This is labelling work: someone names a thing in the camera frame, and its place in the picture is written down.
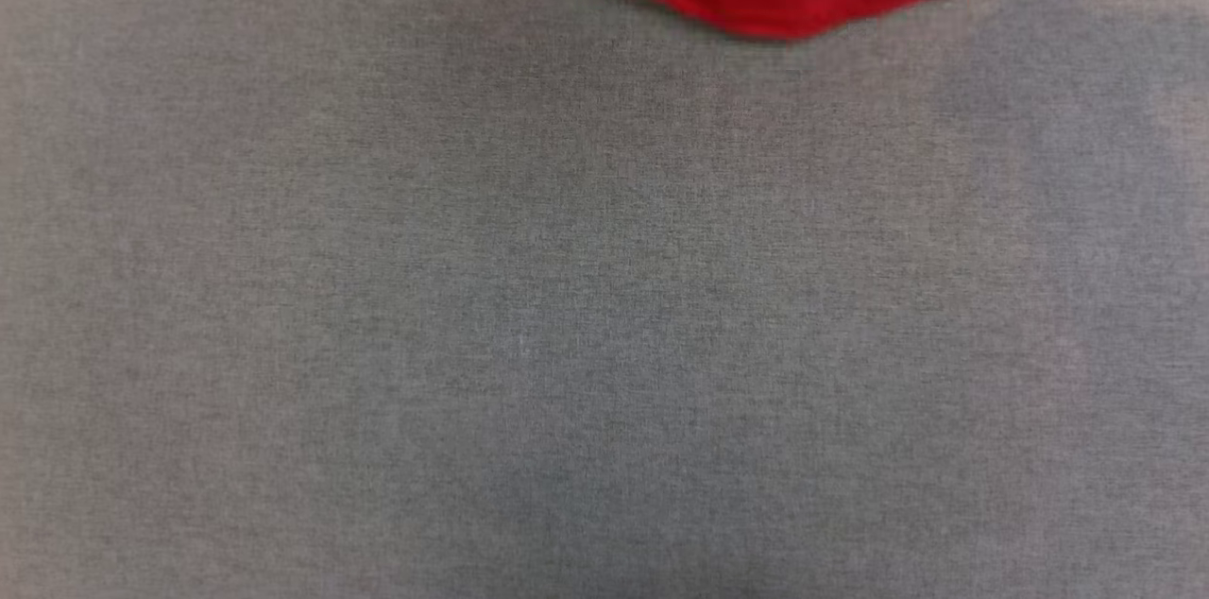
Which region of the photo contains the grey fabric covered surface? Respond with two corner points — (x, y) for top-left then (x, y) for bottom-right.
(0, 0), (1209, 599)

